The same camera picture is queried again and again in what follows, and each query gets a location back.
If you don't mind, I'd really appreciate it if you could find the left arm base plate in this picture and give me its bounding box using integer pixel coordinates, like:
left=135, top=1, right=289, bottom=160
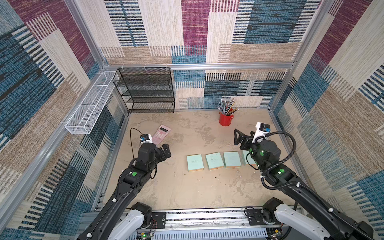
left=150, top=212, right=167, bottom=230

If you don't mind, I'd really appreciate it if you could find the black wire shelf rack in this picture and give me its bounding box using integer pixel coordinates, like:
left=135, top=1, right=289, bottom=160
left=113, top=67, right=175, bottom=114

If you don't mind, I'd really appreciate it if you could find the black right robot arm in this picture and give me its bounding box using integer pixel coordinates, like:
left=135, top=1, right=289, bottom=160
left=234, top=129, right=374, bottom=240

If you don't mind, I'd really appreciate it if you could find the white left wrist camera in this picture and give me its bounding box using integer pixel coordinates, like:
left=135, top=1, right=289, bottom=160
left=140, top=134, right=153, bottom=146

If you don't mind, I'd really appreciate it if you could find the pink calculator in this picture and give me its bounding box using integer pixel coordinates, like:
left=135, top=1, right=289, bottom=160
left=152, top=125, right=171, bottom=145

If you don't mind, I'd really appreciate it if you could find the mint drawer jewelry box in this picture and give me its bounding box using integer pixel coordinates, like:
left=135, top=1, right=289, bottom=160
left=242, top=151, right=258, bottom=168

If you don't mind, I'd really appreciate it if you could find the red pencil cup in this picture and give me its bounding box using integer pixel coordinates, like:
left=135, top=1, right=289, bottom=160
left=219, top=112, right=234, bottom=127

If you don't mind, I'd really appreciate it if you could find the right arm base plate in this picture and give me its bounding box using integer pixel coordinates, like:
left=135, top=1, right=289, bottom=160
left=244, top=207, right=281, bottom=226

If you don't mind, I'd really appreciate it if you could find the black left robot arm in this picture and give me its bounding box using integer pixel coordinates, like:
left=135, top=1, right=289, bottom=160
left=77, top=143, right=172, bottom=240

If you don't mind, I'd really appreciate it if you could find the white mesh wall basket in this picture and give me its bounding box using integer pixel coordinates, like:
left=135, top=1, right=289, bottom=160
left=65, top=72, right=115, bottom=135

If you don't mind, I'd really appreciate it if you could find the pencils bundle in cup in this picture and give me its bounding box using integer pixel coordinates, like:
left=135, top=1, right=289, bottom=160
left=217, top=98, right=239, bottom=116

